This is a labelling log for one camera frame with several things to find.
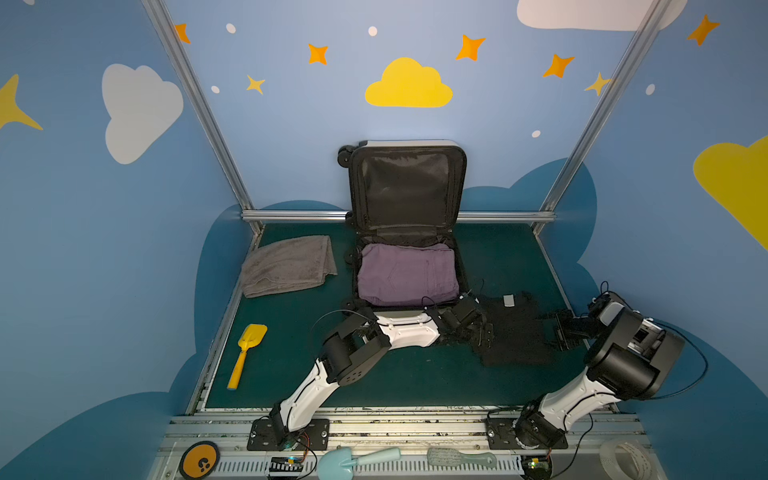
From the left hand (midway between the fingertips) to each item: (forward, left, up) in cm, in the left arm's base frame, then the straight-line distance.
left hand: (485, 332), depth 88 cm
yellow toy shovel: (-2, +71, -2) cm, 71 cm away
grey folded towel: (+25, +66, -1) cm, 70 cm away
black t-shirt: (+1, -13, -4) cm, 14 cm away
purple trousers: (+20, +23, +2) cm, 31 cm away
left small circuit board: (-33, +54, -8) cm, 64 cm away
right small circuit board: (-32, -8, -8) cm, 34 cm away
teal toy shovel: (-32, +41, -4) cm, 52 cm away
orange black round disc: (-32, +74, -4) cm, 81 cm away
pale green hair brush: (-31, +14, -3) cm, 34 cm away
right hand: (+3, -20, -1) cm, 21 cm away
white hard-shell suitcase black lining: (+41, +23, +14) cm, 49 cm away
